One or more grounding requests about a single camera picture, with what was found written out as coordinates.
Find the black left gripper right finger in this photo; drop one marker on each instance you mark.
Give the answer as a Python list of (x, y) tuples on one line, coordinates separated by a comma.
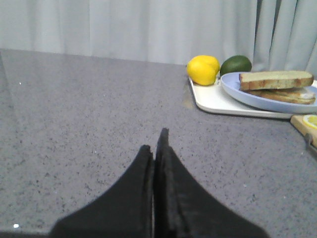
[(184, 209)]

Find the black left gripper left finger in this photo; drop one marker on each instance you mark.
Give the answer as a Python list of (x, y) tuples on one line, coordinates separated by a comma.
[(123, 211)]

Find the light blue round plate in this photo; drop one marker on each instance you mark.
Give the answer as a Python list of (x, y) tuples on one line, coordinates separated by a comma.
[(231, 84)]

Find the toast slice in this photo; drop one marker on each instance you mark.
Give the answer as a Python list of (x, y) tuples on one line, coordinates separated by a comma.
[(275, 80), (282, 95)]

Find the white bear tray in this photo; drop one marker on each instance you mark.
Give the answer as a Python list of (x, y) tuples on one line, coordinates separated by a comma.
[(215, 100)]

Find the front yellow lemon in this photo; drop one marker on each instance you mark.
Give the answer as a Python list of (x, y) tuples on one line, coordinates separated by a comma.
[(200, 72)]

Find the yellow lemon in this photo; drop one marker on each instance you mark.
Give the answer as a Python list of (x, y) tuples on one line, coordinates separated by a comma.
[(214, 63), (200, 72)]

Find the wooden cutting board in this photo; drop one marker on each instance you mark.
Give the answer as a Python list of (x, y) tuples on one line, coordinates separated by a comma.
[(297, 122)]

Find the rear yellow lemon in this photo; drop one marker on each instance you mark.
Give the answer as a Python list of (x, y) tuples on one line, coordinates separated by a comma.
[(214, 63)]

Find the green lime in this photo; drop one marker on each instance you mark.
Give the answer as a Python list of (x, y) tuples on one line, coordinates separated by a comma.
[(235, 64)]

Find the lemon slice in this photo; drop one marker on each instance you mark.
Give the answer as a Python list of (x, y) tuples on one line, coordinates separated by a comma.
[(310, 120)]

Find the fried egg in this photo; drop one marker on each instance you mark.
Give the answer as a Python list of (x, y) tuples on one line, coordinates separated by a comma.
[(307, 95)]

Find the grey white curtain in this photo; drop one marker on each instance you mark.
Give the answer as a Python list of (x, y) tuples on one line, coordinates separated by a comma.
[(273, 34)]

